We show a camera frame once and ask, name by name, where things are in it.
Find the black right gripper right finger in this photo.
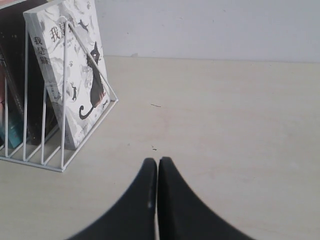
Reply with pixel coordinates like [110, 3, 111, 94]
[157, 156, 252, 240]

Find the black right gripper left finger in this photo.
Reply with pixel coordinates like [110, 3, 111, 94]
[70, 158, 157, 240]

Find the dark brown spine book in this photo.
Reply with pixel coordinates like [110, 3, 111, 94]
[0, 0, 57, 146]

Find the red teal spine book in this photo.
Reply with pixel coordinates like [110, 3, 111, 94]
[0, 52, 23, 149]

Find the white cat cover book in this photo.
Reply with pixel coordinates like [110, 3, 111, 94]
[23, 0, 110, 150]

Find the white wire book rack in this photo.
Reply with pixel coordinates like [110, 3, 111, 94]
[0, 20, 119, 173]

